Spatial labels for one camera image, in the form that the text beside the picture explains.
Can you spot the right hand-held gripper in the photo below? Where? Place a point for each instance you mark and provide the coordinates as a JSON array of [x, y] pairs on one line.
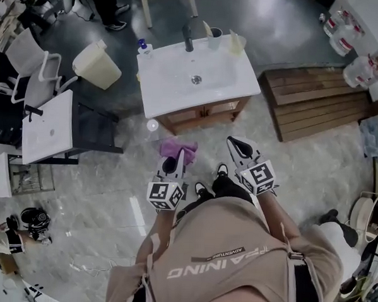
[[258, 177]]

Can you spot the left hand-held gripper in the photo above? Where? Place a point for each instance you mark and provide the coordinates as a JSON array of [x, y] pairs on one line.
[[163, 193]]

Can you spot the purple cloth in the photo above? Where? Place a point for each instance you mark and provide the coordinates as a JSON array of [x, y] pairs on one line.
[[173, 148]]

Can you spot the person's left forearm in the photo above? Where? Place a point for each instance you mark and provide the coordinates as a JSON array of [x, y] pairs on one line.
[[166, 223]]

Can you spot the person's right forearm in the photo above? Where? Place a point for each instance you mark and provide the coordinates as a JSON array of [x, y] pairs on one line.
[[274, 211]]

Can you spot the wooden vanity with white sink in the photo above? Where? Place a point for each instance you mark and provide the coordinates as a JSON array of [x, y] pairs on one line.
[[242, 105], [167, 89]]

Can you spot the person's right shoe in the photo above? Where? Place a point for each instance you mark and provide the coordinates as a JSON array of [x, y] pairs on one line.
[[222, 171]]

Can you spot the person's shoe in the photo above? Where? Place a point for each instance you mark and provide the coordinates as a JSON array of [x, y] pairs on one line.
[[201, 189], [222, 171]]

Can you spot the person's left shoe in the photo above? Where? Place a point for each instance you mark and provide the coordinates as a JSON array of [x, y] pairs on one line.
[[201, 189]]

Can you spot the person's black trousers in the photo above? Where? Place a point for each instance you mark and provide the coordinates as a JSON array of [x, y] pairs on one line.
[[228, 187]]

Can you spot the person's beige shirt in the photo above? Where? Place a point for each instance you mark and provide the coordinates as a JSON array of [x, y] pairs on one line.
[[226, 231]]

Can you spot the wooden slatted platform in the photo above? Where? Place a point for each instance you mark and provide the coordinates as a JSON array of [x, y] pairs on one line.
[[314, 103]]

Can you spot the cream translucent cup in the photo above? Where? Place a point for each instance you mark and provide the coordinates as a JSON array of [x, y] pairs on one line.
[[237, 47]]

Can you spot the cream plastic trash bin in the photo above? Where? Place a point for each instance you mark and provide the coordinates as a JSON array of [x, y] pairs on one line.
[[98, 68]]

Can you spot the black faucet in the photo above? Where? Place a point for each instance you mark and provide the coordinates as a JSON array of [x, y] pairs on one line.
[[188, 40]]

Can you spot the white rectangular basin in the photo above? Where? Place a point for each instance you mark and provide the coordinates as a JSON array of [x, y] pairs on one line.
[[48, 130]]

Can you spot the round beige bucket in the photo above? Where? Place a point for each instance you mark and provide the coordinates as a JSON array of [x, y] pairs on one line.
[[361, 216]]

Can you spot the clear plastic bag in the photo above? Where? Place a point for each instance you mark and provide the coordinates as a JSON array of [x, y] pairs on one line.
[[376, 135]]

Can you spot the small white round device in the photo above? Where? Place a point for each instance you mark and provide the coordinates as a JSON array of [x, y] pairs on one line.
[[322, 18]]

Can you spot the white wooden stool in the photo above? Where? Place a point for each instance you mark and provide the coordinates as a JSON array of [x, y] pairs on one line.
[[145, 6]]

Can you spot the white mesh office chair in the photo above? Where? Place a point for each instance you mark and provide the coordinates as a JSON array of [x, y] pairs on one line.
[[25, 55]]

